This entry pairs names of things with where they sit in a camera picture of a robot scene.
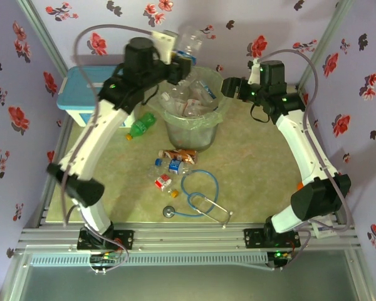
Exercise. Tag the clear ribbed bottle blue label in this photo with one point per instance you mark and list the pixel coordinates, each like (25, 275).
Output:
(189, 39)

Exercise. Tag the clear unlabelled plastic bottle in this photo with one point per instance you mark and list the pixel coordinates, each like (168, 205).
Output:
(175, 94)

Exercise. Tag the red white labelled bottle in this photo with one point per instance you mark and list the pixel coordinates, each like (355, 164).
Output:
(192, 103)

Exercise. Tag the green plastic bottle yellow cap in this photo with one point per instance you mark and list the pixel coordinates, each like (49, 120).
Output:
(142, 123)

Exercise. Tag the brown labelled plastic bottle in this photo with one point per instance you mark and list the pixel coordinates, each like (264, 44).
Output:
(180, 156)

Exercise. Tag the crushed bottle blue cap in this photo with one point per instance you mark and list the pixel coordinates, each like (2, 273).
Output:
(175, 166)

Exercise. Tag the red label bottle orange cap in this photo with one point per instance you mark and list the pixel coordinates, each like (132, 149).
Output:
(163, 181)

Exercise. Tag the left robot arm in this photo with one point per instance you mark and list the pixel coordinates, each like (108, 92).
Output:
(94, 141)

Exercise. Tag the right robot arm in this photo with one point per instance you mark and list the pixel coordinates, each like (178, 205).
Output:
(304, 147)

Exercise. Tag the pale green bin liner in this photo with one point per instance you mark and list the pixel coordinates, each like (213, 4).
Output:
(213, 117)

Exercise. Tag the grey translucent waste bin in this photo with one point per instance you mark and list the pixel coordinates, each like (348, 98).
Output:
(191, 138)

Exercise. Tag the white storage box blue lid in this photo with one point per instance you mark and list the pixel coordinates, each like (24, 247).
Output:
(75, 91)

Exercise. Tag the orange plastic cup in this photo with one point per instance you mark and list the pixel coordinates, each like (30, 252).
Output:
(299, 186)

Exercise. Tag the blue stethoscope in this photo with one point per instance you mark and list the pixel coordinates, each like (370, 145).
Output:
(168, 211)

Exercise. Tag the small white carton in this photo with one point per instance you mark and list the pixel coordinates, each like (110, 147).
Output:
(325, 232)

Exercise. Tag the right circuit board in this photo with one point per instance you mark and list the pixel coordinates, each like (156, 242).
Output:
(280, 255)

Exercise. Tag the circuit board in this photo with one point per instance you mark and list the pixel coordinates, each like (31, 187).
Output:
(103, 258)
(280, 255)

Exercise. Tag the left circuit board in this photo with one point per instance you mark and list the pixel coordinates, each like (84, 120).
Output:
(103, 258)

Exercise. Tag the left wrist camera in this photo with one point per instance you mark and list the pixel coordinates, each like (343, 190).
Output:
(163, 40)

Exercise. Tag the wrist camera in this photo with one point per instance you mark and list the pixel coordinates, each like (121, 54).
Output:
(163, 40)
(253, 72)

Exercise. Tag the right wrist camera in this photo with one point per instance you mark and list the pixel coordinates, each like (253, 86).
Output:
(253, 72)

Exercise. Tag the aluminium frame post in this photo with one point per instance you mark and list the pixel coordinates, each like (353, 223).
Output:
(43, 34)
(325, 40)

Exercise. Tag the right black mount plate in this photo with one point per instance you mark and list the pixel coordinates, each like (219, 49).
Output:
(253, 238)

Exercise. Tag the black mount plate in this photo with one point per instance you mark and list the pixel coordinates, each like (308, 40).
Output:
(122, 239)
(253, 238)

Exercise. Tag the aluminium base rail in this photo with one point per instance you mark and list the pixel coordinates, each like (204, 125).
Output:
(188, 236)

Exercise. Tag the left black mount plate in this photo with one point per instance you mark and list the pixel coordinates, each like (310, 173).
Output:
(122, 239)

